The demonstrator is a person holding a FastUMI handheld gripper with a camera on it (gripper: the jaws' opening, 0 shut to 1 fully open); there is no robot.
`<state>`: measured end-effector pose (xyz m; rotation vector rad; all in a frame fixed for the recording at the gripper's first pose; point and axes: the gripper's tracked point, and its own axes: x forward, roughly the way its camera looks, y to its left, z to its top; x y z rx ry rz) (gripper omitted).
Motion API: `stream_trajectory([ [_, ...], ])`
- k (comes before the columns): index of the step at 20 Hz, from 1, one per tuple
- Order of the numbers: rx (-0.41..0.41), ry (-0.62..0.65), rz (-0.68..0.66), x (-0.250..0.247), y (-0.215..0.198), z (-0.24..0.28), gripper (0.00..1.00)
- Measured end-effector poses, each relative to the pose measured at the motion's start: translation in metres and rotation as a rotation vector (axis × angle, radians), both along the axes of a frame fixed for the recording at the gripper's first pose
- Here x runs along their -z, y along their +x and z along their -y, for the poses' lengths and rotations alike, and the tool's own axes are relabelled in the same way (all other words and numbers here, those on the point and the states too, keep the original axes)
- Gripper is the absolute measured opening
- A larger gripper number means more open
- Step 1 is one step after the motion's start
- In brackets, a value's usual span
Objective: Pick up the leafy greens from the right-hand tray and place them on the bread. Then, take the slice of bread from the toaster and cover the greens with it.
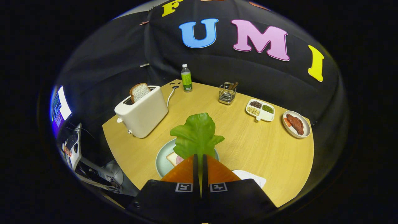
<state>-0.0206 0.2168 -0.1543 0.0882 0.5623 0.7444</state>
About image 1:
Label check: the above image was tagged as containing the white toaster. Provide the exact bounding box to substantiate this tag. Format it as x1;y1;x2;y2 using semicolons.
114;86;169;138

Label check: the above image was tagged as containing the pale green round plate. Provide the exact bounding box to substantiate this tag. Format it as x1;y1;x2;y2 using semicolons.
155;138;220;178

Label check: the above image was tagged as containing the metal wire utensil holder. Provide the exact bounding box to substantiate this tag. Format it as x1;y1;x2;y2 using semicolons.
218;82;237;105

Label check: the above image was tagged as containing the red meat piece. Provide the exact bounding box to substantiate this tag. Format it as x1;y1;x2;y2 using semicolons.
286;113;304;136

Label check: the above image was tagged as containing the white electronic device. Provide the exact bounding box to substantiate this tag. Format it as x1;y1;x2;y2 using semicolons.
62;123;83;171

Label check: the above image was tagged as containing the white divided dish with beans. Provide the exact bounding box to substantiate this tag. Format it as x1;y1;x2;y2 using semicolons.
245;99;275;122

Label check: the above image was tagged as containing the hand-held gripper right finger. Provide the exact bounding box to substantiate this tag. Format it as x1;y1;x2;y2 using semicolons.
201;154;277;224

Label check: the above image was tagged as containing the grey chair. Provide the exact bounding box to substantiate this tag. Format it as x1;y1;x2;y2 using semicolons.
76;157;139;196

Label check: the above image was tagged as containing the white bread slice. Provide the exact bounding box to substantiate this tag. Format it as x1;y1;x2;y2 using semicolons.
166;152;179;167

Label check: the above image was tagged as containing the brown crust bread slice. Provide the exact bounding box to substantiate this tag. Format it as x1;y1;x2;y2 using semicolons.
129;83;151;104

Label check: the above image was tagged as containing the white toaster cable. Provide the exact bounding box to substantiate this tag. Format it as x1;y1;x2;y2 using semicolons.
167;86;180;108

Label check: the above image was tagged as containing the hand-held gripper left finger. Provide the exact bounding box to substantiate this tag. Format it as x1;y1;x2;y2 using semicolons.
126;154;202;224

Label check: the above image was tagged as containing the computer monitor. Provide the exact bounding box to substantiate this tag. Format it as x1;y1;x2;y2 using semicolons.
50;86;72;137

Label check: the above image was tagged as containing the green label plastic bottle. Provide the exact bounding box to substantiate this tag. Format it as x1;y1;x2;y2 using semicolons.
181;64;193;93

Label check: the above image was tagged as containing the round white plate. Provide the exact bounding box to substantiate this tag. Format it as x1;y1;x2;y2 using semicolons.
282;110;311;139

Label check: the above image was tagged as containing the white rectangular plate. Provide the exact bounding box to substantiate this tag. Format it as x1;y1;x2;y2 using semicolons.
232;170;267;189

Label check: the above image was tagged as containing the green lettuce leaf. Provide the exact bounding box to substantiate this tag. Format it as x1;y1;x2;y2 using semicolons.
170;113;225;161

